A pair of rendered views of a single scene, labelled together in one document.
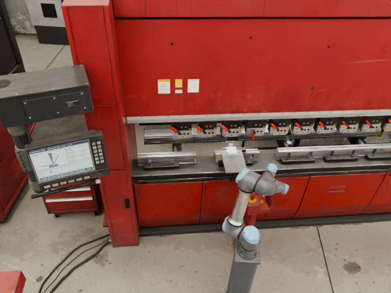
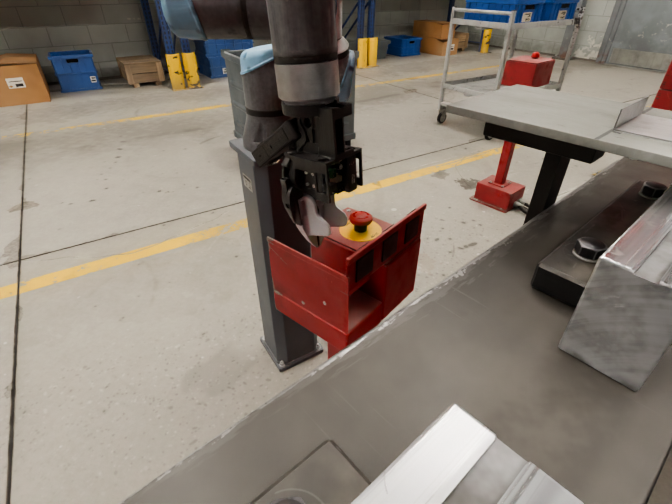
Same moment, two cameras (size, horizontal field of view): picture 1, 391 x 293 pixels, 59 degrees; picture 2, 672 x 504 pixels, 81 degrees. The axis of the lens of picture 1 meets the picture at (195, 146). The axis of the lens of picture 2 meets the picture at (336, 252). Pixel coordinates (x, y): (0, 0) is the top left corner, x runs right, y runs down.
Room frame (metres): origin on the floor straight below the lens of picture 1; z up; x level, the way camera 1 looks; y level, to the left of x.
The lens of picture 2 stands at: (2.34, -0.84, 1.13)
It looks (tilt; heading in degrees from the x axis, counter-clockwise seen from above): 35 degrees down; 146
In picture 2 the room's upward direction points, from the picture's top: straight up
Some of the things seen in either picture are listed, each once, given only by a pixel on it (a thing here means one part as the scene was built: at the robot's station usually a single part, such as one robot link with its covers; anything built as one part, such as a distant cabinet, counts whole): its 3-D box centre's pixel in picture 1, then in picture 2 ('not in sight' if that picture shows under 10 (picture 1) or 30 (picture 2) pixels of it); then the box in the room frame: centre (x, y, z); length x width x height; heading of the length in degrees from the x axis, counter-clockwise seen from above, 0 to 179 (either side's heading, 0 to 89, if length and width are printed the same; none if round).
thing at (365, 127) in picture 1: (370, 121); not in sight; (2.40, -1.47, 1.26); 0.15 x 0.09 x 0.17; 97
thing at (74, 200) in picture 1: (70, 169); not in sight; (2.41, 1.23, 0.50); 0.50 x 0.50 x 1.00; 7
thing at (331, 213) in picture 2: not in sight; (330, 217); (1.92, -0.56, 0.84); 0.06 x 0.03 x 0.09; 16
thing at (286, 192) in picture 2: not in sight; (298, 193); (1.90, -0.61, 0.89); 0.05 x 0.02 x 0.09; 106
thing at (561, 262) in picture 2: (235, 163); (617, 232); (2.20, -0.35, 0.89); 0.30 x 0.05 x 0.03; 97
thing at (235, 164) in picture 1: (234, 161); (581, 117); (2.11, -0.33, 1.00); 0.26 x 0.18 x 0.01; 7
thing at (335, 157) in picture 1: (340, 158); not in sight; (2.33, -1.31, 0.89); 0.30 x 0.05 x 0.03; 97
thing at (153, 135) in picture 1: (266, 132); not in sight; (2.60, -0.66, 0.93); 2.30 x 0.14 x 0.10; 97
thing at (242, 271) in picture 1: (240, 278); (283, 262); (1.40, -0.41, 0.39); 0.18 x 0.18 x 0.77; 88
